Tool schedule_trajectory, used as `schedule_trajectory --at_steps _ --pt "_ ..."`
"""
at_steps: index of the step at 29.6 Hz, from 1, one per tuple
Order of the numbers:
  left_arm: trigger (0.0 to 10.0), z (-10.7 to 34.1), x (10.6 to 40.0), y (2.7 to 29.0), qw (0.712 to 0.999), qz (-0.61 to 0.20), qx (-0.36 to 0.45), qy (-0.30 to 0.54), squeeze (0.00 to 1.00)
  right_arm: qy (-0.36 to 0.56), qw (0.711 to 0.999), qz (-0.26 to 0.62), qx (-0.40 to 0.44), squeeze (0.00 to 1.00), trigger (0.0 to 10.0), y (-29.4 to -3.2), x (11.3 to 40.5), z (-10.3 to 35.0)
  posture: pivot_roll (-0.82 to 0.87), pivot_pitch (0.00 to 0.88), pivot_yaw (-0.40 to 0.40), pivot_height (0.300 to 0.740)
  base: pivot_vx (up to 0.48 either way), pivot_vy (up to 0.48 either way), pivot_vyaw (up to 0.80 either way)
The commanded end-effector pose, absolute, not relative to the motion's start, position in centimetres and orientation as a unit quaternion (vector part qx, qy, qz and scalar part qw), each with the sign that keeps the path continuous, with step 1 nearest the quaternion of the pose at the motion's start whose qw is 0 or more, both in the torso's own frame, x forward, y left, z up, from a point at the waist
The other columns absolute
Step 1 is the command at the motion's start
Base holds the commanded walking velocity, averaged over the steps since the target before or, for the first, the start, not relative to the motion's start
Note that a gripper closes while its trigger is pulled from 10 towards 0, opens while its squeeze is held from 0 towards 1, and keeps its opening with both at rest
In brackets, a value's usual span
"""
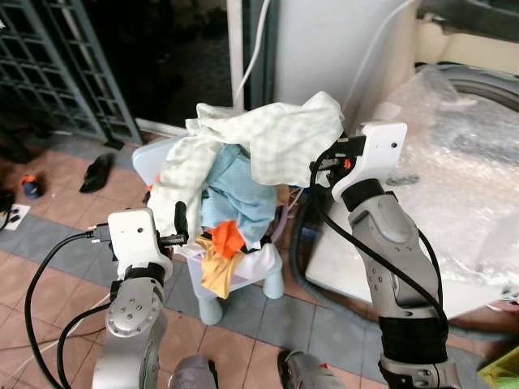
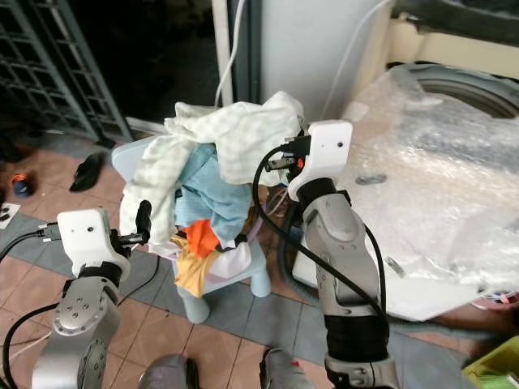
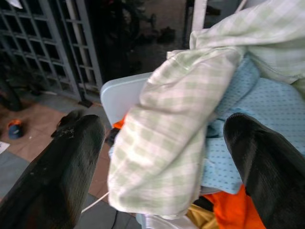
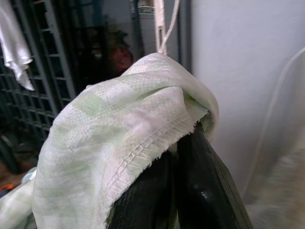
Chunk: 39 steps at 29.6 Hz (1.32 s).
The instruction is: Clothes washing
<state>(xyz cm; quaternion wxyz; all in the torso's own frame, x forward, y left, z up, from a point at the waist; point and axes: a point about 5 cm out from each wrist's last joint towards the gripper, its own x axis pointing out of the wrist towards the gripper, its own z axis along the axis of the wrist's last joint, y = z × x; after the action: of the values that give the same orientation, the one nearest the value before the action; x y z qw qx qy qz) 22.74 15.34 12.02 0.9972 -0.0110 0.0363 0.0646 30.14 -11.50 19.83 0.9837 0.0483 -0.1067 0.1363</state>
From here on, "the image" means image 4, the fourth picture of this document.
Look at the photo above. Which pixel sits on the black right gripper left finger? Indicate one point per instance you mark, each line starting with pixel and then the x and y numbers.
pixel 145 200

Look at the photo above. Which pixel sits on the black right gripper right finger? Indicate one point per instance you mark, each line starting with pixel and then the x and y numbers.
pixel 207 181

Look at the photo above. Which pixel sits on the white green checked cloth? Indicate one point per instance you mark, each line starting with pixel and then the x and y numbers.
pixel 114 133

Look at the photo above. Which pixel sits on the translucent white plastic sheet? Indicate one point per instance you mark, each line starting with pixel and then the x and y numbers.
pixel 274 133

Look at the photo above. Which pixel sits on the dark metal grid gate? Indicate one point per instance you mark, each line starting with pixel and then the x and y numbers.
pixel 40 78

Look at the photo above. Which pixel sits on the white hanging garment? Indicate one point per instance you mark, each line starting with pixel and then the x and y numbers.
pixel 14 45

